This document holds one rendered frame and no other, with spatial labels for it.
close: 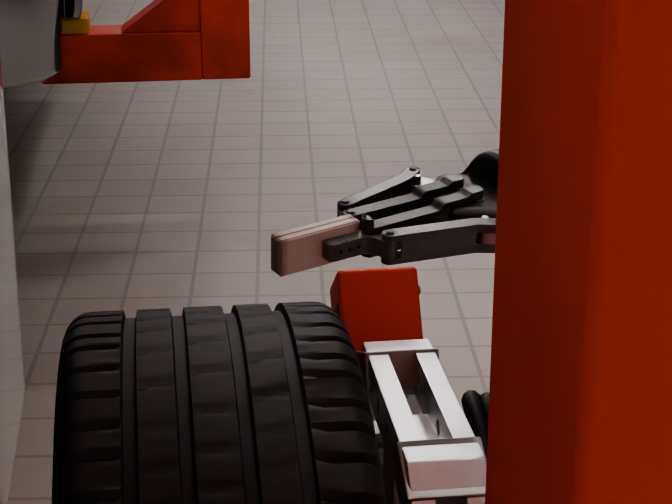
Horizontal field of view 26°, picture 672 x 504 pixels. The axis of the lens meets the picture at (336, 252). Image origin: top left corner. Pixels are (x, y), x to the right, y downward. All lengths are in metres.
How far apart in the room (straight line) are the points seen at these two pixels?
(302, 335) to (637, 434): 0.57
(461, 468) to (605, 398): 0.50
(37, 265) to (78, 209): 0.57
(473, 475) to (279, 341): 0.18
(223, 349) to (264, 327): 0.05
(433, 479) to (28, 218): 4.18
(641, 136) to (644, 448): 0.13
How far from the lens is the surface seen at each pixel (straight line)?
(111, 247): 4.86
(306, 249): 1.08
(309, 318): 1.19
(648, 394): 0.61
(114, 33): 4.83
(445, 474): 1.09
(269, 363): 1.11
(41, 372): 3.98
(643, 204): 0.58
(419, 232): 1.09
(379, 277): 1.33
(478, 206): 1.14
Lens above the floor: 1.64
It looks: 20 degrees down
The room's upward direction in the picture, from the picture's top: straight up
